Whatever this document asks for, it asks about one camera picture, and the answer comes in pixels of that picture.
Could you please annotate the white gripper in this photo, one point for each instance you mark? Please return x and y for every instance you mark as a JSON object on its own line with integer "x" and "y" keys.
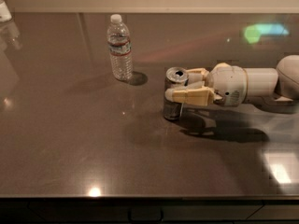
{"x": 229, "y": 84}

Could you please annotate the blue silver redbull can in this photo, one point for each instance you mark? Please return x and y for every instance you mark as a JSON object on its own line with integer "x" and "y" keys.
{"x": 176, "y": 79}

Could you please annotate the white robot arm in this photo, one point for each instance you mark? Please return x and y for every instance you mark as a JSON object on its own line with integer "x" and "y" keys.
{"x": 268, "y": 86}

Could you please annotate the clear plastic water bottle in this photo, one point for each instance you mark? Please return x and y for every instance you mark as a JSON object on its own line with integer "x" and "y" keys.
{"x": 120, "y": 49}

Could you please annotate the white object at table corner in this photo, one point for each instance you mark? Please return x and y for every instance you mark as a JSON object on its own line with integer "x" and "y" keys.
{"x": 5, "y": 14}

